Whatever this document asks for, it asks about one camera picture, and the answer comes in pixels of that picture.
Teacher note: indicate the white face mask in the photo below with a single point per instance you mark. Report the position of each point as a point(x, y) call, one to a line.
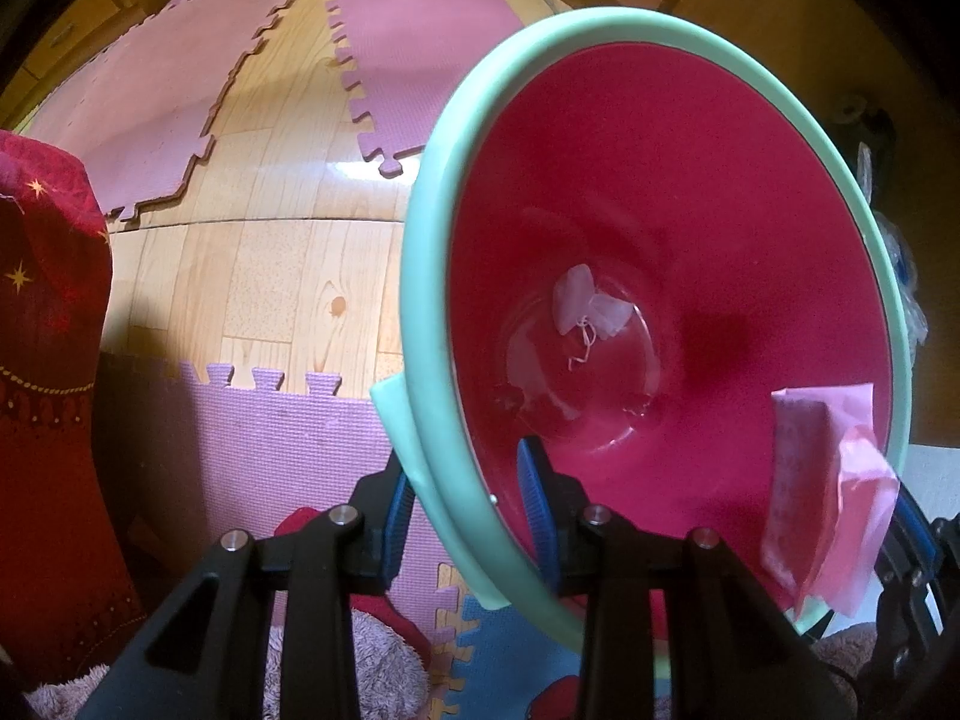
point(577, 300)

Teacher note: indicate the pink fluffy cloth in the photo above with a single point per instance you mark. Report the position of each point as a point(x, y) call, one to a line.
point(375, 660)
point(840, 652)

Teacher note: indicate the small pink foam mat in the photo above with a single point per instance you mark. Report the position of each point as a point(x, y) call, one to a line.
point(420, 52)

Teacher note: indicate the red embroidered cloth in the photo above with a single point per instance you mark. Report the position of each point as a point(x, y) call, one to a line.
point(52, 390)

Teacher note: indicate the pink packet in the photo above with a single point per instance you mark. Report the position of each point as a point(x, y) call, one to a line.
point(802, 480)

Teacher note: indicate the large pink foam mat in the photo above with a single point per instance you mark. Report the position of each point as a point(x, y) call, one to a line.
point(150, 90)

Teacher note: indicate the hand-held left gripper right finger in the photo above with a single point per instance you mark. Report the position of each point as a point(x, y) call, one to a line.
point(536, 510)

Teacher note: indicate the red bin with green rim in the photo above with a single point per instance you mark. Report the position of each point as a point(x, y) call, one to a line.
point(675, 202)

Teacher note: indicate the orange foam mat strip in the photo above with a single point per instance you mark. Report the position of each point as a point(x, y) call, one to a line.
point(450, 630)

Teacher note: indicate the lilac foam mat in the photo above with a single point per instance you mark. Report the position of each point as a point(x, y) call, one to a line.
point(262, 450)

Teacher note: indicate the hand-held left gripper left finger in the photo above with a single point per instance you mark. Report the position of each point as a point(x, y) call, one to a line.
point(394, 532)

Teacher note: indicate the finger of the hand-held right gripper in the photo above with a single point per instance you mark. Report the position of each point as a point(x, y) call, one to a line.
point(919, 540)

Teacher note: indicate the wooden desk with drawers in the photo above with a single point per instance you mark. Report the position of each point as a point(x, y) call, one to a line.
point(67, 30)

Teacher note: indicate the clear plastic bag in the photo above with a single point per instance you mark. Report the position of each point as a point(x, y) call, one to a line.
point(904, 292)

